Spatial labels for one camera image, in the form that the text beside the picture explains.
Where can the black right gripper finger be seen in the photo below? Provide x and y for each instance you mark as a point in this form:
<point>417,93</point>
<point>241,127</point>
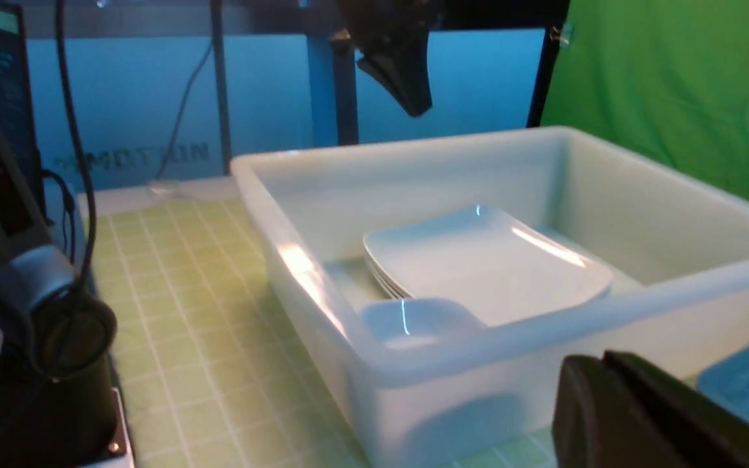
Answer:
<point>621,410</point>

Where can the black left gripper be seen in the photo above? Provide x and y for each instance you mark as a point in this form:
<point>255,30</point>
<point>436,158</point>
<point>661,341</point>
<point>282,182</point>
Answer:
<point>393,39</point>

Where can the large white rice plate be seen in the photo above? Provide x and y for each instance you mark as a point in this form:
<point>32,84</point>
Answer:
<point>495,266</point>

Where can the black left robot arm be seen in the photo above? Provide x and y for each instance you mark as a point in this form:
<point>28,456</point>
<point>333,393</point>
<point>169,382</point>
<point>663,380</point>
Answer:
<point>58,404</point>

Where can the large white plastic tub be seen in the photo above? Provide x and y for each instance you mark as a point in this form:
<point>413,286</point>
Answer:
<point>679,249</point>

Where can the white bowl in tub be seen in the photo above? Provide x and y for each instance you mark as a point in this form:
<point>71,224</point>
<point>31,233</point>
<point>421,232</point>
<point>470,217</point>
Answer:
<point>419,322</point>

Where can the green backdrop cloth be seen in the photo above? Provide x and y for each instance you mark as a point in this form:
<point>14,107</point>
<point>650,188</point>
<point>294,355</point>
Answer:
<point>667,79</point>

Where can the black frame post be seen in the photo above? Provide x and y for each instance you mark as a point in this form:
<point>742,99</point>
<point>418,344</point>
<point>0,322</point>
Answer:
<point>218,51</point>

